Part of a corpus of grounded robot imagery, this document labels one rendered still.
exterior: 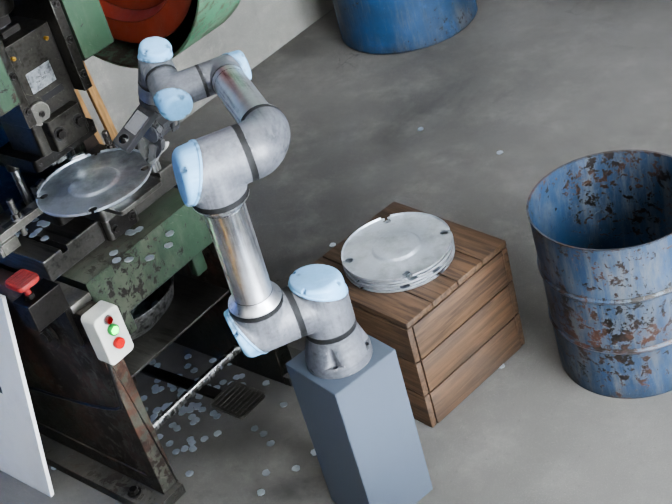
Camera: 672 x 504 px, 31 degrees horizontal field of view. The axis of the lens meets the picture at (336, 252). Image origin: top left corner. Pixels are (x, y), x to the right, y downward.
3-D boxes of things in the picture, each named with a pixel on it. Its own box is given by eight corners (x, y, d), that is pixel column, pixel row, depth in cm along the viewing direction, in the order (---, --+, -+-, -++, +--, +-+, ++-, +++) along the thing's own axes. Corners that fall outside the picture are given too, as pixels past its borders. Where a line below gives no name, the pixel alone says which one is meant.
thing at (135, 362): (229, 291, 328) (229, 289, 328) (116, 392, 304) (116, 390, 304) (127, 258, 354) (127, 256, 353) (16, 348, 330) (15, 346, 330)
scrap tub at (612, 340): (745, 320, 316) (736, 165, 290) (671, 424, 293) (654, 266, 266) (600, 283, 342) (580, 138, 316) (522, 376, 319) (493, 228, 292)
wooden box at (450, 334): (525, 343, 329) (506, 240, 309) (433, 428, 311) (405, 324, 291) (418, 298, 356) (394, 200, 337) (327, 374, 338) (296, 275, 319)
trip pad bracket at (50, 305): (88, 344, 286) (58, 279, 275) (58, 370, 280) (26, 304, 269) (72, 338, 289) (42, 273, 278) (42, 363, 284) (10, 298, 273)
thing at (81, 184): (40, 169, 306) (39, 167, 306) (151, 138, 306) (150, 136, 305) (32, 230, 282) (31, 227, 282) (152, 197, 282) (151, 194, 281)
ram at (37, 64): (101, 128, 292) (57, 16, 275) (55, 161, 284) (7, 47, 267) (57, 117, 303) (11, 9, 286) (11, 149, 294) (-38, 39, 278)
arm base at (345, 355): (386, 350, 270) (376, 315, 264) (335, 388, 263) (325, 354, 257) (343, 325, 280) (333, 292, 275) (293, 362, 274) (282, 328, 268)
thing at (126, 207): (179, 224, 294) (162, 178, 287) (139, 257, 287) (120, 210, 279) (112, 205, 310) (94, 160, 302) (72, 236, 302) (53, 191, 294)
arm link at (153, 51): (144, 61, 264) (132, 36, 268) (144, 98, 272) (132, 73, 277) (179, 54, 266) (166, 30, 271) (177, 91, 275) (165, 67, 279)
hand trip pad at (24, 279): (52, 300, 274) (40, 273, 270) (32, 315, 271) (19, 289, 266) (33, 292, 278) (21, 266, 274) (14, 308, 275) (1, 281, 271)
